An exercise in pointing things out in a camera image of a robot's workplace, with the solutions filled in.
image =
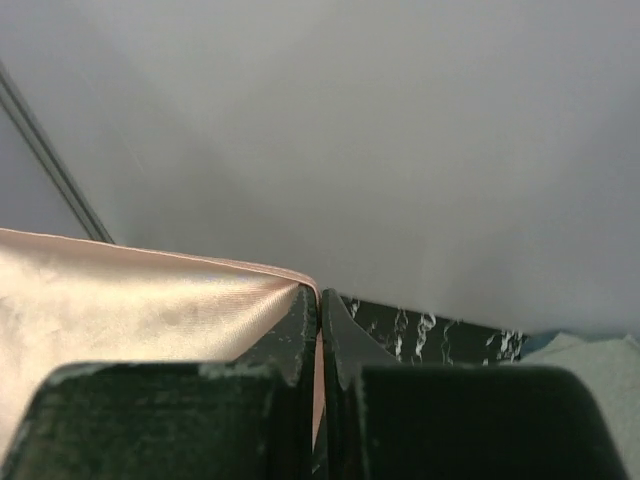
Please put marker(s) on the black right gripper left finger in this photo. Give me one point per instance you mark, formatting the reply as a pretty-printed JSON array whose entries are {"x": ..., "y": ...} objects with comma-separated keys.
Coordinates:
[{"x": 246, "y": 419}]

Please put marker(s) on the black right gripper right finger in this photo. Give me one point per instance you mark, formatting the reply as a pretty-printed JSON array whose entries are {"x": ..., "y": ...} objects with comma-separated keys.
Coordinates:
[{"x": 388, "y": 420}]

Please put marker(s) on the pink satin napkin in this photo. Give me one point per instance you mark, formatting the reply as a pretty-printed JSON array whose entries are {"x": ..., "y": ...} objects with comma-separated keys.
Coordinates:
[{"x": 74, "y": 303}]

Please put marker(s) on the grey cloth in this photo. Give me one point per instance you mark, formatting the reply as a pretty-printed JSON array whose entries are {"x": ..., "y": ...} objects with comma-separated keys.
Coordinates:
[{"x": 610, "y": 369}]

